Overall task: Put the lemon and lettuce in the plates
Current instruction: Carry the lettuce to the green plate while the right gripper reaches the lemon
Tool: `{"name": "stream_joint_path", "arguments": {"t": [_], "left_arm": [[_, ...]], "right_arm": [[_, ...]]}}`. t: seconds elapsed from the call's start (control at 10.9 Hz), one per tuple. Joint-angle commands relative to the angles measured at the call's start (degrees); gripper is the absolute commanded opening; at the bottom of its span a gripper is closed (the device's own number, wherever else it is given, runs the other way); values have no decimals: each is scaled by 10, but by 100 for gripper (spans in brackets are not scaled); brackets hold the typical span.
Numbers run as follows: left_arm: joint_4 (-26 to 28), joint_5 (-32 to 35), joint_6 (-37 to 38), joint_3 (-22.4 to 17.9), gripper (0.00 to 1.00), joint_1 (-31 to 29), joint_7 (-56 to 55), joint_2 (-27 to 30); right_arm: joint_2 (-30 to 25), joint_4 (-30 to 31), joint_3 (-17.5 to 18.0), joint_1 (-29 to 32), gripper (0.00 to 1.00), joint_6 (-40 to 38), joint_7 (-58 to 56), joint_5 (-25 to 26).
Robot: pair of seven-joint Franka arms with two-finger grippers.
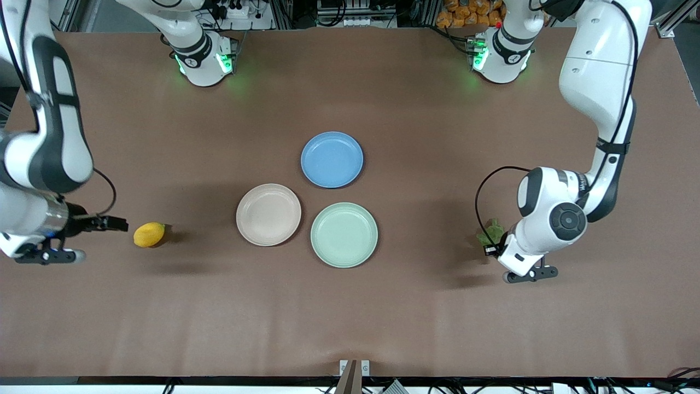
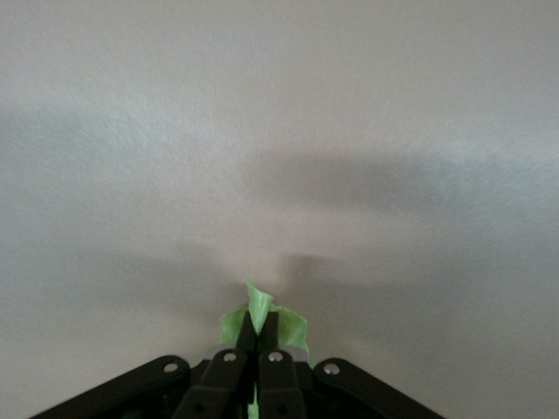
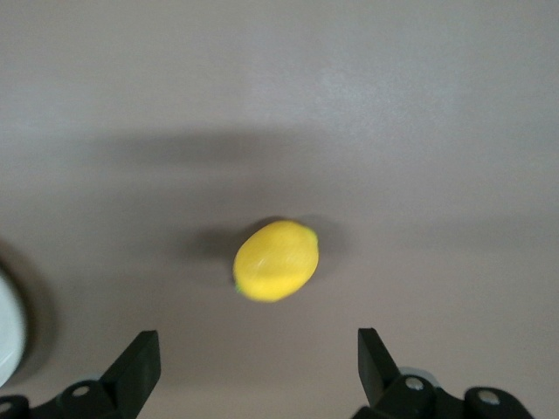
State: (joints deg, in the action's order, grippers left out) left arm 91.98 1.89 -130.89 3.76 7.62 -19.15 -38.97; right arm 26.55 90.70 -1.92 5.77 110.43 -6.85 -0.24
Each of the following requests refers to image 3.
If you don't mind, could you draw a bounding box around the beige plate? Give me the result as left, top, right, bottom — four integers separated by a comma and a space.
0, 260, 28, 389

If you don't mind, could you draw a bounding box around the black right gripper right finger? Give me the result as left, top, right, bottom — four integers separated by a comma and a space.
352, 326, 536, 419

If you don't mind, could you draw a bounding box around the yellow lemon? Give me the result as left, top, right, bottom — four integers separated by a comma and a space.
232, 219, 320, 304

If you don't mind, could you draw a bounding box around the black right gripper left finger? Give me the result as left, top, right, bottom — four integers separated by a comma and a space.
0, 330, 162, 419

